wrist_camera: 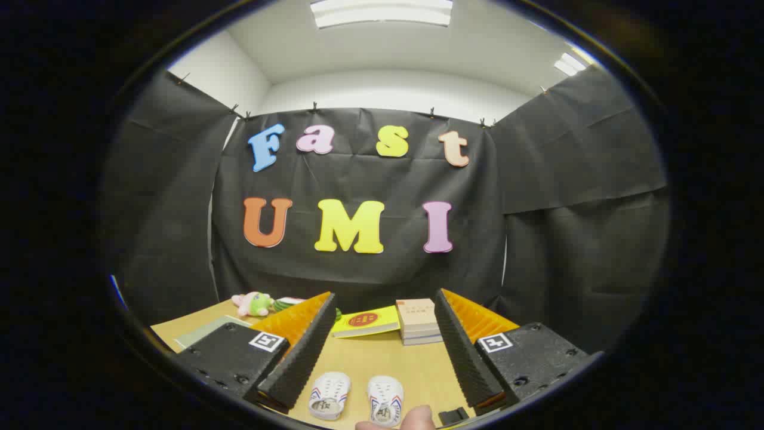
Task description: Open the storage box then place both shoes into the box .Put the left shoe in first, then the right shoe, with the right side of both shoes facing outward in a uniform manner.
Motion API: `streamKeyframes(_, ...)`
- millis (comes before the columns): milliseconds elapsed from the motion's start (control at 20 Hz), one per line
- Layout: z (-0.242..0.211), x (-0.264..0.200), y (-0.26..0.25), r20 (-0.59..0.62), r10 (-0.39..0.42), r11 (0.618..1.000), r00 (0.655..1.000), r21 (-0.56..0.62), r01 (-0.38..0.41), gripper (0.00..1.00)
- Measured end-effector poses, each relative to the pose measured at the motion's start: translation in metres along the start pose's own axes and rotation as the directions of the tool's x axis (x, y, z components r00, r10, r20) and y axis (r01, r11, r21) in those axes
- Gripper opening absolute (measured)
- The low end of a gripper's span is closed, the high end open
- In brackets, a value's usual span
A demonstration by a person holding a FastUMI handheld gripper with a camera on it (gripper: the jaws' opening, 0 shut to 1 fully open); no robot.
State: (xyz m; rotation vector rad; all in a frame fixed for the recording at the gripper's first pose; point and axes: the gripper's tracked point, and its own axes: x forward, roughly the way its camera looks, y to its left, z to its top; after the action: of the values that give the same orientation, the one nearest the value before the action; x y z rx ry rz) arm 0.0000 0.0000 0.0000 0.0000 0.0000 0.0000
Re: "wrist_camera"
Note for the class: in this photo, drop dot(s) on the large ceiling light panel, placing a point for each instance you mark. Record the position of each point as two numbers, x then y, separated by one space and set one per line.
382 12

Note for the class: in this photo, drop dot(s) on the watermelon slice plush cushion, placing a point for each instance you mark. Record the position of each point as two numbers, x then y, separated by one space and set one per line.
287 303

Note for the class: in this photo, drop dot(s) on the pink green plush toy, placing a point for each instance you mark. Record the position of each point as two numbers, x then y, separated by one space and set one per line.
255 303

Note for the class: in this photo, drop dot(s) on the grey cover book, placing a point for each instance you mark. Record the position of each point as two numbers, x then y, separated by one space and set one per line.
424 341

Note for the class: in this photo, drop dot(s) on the black backdrop cloth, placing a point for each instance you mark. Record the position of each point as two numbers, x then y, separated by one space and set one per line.
358 275

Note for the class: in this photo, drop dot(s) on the white striped sneaker shoe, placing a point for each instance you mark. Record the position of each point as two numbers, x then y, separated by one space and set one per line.
385 397
329 391

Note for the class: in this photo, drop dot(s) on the black plastic holder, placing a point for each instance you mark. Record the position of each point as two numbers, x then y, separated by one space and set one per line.
453 416

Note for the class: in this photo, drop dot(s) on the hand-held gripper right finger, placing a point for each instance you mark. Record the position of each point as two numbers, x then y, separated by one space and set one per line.
462 352

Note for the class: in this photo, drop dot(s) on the small ceiling light panel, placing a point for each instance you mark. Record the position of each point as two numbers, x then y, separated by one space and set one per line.
570 64

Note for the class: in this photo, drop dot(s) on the tan cover book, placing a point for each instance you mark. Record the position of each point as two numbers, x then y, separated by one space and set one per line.
416 313

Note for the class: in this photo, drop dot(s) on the beige fabric storage box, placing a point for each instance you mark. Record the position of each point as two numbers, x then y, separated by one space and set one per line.
206 331

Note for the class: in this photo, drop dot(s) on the yellow book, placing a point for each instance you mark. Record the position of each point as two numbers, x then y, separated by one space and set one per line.
367 321

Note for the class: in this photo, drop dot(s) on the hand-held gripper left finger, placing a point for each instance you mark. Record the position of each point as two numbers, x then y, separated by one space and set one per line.
301 358

